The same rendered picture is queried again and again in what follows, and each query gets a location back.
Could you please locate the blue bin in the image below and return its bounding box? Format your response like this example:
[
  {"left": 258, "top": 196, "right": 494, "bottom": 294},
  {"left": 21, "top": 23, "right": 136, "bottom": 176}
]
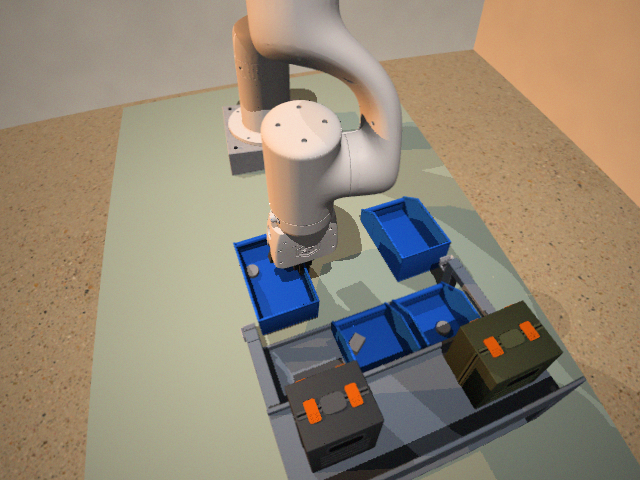
[
  {"left": 361, "top": 196, "right": 451, "bottom": 282},
  {"left": 332, "top": 302, "right": 422, "bottom": 373},
  {"left": 391, "top": 282, "right": 481, "bottom": 349},
  {"left": 233, "top": 234, "right": 320, "bottom": 335}
]

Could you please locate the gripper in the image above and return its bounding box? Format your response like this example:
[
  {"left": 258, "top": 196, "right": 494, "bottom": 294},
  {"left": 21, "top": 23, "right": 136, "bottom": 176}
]
[{"left": 267, "top": 208, "right": 338, "bottom": 276}]

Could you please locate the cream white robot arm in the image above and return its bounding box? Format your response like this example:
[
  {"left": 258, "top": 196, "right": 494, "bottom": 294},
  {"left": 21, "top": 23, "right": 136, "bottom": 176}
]
[{"left": 228, "top": 0, "right": 402, "bottom": 235}]

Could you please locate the grey metal shelf frame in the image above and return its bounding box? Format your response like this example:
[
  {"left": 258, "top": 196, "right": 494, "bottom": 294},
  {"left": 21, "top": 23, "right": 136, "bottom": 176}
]
[{"left": 240, "top": 255, "right": 586, "bottom": 480}]

